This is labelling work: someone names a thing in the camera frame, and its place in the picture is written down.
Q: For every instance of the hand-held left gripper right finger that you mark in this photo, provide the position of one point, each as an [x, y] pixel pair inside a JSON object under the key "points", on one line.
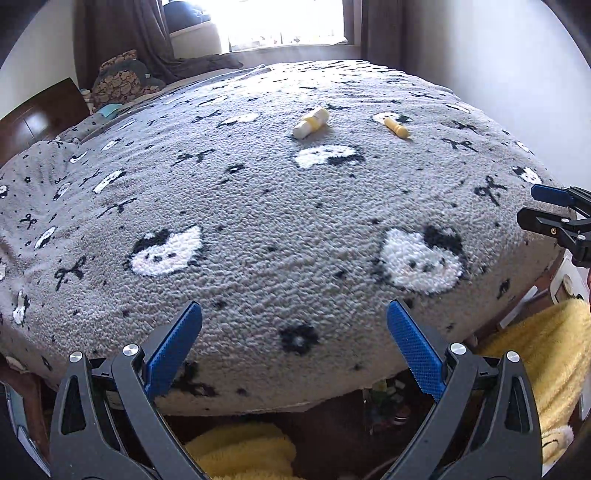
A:
{"points": [[413, 346]]}

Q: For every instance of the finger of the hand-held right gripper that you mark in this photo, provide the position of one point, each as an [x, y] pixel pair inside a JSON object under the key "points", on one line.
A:
{"points": [[554, 226], [554, 196]]}

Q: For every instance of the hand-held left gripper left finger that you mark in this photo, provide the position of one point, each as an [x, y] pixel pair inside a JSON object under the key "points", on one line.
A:
{"points": [[175, 344]]}

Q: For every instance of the clear plastic bin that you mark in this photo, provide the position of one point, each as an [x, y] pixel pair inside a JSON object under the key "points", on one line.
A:
{"points": [[385, 408]]}

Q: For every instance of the yellow fluffy cloth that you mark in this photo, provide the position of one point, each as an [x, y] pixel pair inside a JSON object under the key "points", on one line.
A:
{"points": [[240, 454], [540, 350]]}

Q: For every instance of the grey printed blanket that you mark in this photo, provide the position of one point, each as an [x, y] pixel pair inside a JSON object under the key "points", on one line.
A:
{"points": [[277, 207]]}

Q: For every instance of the small yellow stick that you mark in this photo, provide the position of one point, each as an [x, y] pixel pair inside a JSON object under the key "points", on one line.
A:
{"points": [[398, 127]]}

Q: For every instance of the grey printed pillow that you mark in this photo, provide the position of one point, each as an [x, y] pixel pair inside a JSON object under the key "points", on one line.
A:
{"points": [[37, 161]]}

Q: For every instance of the brown curtain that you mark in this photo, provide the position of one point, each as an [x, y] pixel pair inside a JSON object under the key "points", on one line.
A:
{"points": [[129, 37], [383, 32]]}

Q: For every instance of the teal small item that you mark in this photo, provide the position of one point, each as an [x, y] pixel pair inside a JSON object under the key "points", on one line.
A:
{"points": [[111, 110]]}

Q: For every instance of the white and yellow tube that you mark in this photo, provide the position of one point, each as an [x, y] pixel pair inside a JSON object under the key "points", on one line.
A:
{"points": [[311, 122]]}

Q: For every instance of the wooden headboard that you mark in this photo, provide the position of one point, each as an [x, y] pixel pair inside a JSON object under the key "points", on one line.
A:
{"points": [[41, 115]]}

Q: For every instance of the dark green plush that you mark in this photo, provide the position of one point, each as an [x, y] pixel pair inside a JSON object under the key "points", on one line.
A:
{"points": [[147, 76]]}

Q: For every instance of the brown patterned cushion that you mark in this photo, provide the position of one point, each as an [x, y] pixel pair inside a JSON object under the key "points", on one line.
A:
{"points": [[117, 78]]}

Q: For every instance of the dark brown cloth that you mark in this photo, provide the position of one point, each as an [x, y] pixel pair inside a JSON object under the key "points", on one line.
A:
{"points": [[203, 62]]}

